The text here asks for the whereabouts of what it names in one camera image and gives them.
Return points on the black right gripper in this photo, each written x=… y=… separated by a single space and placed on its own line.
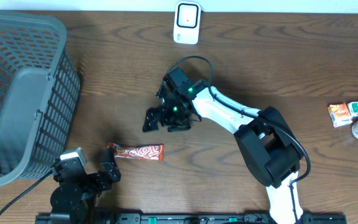
x=165 y=121

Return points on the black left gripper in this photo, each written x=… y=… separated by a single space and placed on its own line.
x=111 y=170

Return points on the orange chocolate bar wrapper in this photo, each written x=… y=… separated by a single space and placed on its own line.
x=150 y=152

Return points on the small orange box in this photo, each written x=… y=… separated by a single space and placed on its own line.
x=340 y=115

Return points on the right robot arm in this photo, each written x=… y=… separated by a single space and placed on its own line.
x=268 y=147

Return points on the white barcode scanner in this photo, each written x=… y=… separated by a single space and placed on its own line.
x=186 y=27

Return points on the grey plastic basket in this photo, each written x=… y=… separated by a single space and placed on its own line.
x=39 y=91

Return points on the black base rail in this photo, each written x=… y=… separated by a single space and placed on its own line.
x=136 y=218

